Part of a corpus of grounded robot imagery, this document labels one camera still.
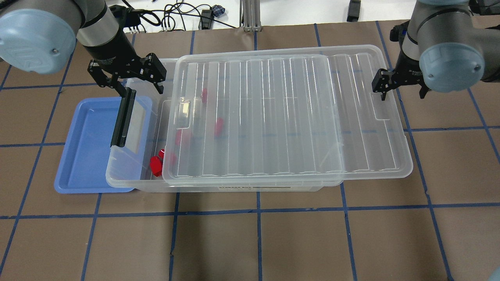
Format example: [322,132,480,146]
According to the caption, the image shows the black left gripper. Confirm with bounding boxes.
[86,46,167,98]

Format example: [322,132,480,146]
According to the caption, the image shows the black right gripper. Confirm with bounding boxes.
[371,59,430,101]

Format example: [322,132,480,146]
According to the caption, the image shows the clear plastic box lid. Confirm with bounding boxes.
[162,45,414,189]

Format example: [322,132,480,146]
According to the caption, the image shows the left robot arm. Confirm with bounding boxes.
[0,0,166,97]

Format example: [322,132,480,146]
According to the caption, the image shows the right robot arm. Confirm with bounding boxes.
[371,0,500,101]

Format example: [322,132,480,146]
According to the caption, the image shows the clear plastic storage box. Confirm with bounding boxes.
[105,54,344,192]

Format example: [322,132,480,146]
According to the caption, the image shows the red block bottom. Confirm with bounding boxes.
[149,155,163,177]

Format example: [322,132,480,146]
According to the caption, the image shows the blue plastic tray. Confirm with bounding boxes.
[54,97,152,194]

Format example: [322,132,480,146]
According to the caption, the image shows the black power adapter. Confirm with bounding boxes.
[346,0,361,22]

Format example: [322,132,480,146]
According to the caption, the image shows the black box latch handle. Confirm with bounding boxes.
[111,87,136,148]

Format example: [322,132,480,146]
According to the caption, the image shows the aluminium frame post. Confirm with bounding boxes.
[239,0,262,32]

